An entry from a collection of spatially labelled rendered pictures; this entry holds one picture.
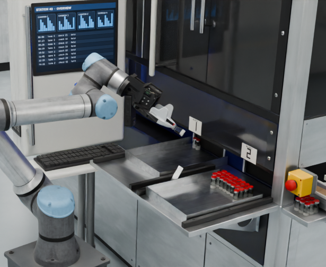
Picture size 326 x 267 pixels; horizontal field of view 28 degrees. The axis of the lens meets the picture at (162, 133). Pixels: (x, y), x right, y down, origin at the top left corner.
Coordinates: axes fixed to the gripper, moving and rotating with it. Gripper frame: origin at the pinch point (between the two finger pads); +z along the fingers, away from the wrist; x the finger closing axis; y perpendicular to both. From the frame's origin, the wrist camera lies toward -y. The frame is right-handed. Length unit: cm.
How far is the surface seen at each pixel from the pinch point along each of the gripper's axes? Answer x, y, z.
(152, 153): 52, -39, -9
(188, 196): 19.6, -27.6, 16.9
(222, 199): 22.9, -22.0, 27.3
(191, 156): 57, -31, 5
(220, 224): 5.5, -21.4, 32.2
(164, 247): 70, -84, 17
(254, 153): 34.8, -4.9, 27.0
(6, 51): 399, -218, -256
